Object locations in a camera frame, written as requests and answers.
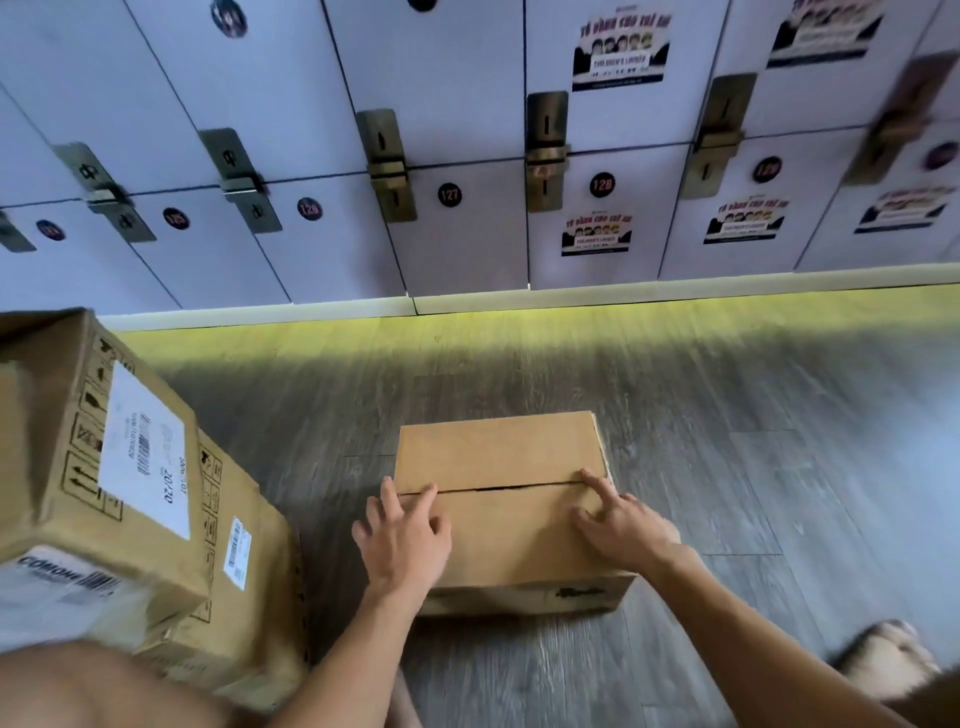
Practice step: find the person's left hand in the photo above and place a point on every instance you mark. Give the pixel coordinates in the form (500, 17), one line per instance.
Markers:
(401, 547)

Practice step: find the person's right hand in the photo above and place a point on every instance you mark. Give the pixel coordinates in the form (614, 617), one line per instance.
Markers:
(634, 529)

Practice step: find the person's left thumb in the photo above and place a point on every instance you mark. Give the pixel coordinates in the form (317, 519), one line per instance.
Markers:
(442, 531)

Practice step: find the person's right thumb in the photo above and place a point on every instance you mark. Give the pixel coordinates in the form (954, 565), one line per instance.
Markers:
(586, 523)

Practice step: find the person's left little finger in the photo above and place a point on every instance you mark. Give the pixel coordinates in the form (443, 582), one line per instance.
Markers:
(361, 540)

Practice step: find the person's left middle finger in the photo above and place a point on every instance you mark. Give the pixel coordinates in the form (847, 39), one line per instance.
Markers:
(391, 501)

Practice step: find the small plain cardboard box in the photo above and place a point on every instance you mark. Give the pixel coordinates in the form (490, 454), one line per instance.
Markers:
(502, 457)

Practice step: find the person's right forearm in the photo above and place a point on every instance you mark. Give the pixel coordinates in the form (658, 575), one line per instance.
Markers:
(757, 652)

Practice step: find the person's left forearm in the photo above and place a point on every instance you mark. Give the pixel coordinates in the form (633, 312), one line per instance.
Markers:
(352, 660)

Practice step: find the cardboard box small barcode label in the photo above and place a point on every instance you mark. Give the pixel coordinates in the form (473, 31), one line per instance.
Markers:
(247, 622)

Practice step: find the white locker base plinth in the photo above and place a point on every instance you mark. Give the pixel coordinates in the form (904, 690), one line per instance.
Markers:
(525, 296)

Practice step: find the white black poster sticker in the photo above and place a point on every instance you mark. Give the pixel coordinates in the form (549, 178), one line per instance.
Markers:
(904, 208)
(596, 232)
(621, 49)
(825, 30)
(745, 220)

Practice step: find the person's left leg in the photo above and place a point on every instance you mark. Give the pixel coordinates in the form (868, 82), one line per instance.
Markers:
(97, 690)

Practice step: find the row of round black stickers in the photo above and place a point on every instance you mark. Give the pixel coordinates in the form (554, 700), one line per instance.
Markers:
(449, 195)

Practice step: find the large cardboard box white label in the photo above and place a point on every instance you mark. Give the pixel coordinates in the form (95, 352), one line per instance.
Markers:
(56, 465)

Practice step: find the person's right foot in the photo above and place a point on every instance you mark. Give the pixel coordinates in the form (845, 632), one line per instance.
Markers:
(889, 660)

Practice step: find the row of brass locker latches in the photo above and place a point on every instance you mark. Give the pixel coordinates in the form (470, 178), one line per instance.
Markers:
(546, 154)

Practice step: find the wall of white locker doors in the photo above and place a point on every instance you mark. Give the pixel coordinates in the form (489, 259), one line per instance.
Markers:
(465, 82)

